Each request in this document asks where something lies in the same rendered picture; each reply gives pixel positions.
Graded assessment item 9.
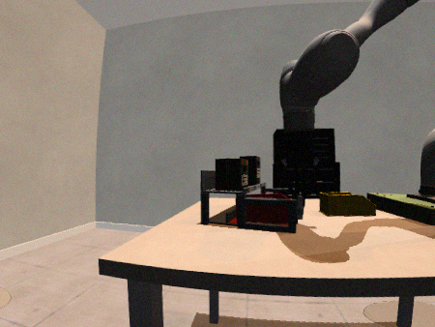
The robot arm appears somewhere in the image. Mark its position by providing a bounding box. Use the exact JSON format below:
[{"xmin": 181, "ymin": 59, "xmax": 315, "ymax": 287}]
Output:
[{"xmin": 279, "ymin": 0, "xmax": 435, "ymax": 204}]

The red bin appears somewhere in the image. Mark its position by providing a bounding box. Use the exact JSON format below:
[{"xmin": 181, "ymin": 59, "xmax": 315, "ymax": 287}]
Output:
[{"xmin": 235, "ymin": 193, "xmax": 288, "ymax": 224}]

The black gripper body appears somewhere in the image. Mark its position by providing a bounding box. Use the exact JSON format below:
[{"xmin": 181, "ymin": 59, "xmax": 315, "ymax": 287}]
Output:
[{"xmin": 285, "ymin": 131, "xmax": 315, "ymax": 168}]

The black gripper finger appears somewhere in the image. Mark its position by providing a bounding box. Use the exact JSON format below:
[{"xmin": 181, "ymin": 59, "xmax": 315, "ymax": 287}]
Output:
[
  {"xmin": 278, "ymin": 157, "xmax": 301, "ymax": 207},
  {"xmin": 301, "ymin": 157, "xmax": 323, "ymax": 207}
]

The yellow bin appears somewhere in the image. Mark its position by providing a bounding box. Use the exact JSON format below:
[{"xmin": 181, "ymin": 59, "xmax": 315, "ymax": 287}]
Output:
[{"xmin": 320, "ymin": 193, "xmax": 376, "ymax": 217}]

